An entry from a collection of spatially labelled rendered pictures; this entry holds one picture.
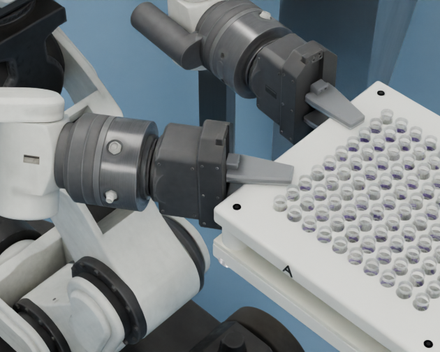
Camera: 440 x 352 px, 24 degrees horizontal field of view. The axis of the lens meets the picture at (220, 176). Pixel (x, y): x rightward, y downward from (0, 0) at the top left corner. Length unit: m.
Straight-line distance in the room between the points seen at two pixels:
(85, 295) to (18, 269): 0.41
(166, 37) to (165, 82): 1.51
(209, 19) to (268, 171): 0.22
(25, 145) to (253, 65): 0.25
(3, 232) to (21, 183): 0.85
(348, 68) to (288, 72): 1.13
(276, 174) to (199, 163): 0.07
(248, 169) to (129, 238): 0.47
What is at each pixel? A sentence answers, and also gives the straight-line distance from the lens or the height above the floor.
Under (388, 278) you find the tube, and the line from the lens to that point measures 0.89.
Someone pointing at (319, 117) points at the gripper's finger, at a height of 1.01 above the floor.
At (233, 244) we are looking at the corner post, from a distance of 0.95.
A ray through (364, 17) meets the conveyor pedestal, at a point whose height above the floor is 0.48.
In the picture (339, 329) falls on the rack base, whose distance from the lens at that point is 0.91.
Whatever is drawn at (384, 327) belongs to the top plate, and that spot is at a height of 1.03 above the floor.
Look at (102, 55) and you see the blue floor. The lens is 2.71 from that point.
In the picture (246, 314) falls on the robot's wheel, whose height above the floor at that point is 0.19.
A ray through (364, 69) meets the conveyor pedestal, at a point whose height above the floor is 0.35.
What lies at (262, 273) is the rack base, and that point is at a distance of 0.94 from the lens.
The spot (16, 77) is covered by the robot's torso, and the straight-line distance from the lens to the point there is 1.35.
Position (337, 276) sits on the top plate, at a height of 1.03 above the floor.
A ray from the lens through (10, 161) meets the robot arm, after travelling 0.99.
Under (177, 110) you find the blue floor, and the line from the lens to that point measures 2.53.
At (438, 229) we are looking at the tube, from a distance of 0.93.
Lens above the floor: 1.72
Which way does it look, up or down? 47 degrees down
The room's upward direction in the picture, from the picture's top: straight up
